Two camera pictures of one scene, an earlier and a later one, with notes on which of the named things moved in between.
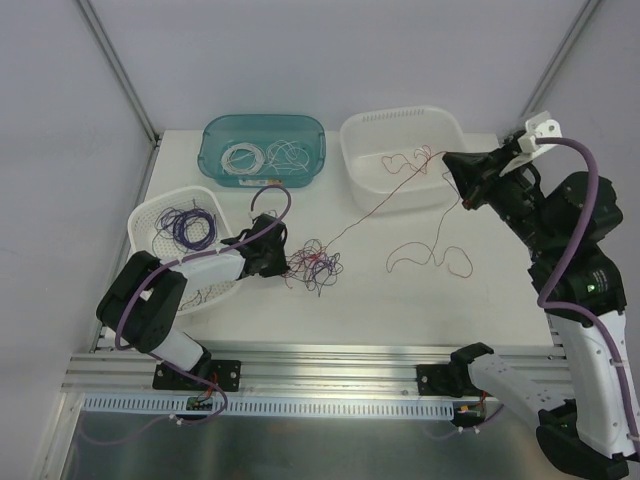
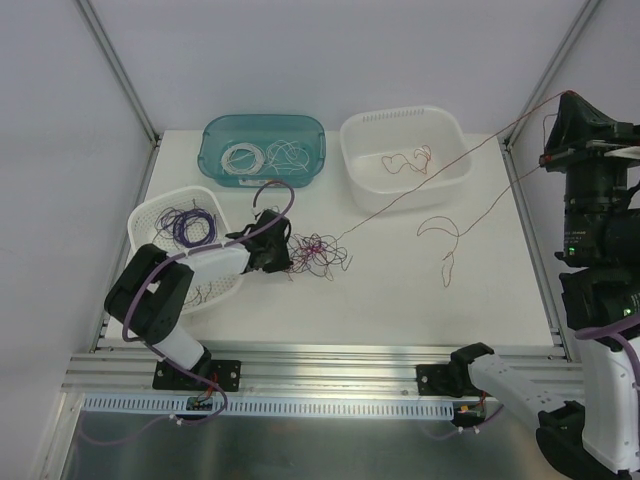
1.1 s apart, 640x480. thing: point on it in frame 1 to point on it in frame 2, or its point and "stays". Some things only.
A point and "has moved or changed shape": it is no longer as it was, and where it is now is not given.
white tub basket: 393,158 stays
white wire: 284,155 stays
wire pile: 315,264 has moved or changed shape
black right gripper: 493,176 to 584,148
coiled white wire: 227,165 stays
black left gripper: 267,247 stays
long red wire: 415,243 to 458,235
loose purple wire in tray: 201,298 stays
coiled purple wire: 179,229 stays
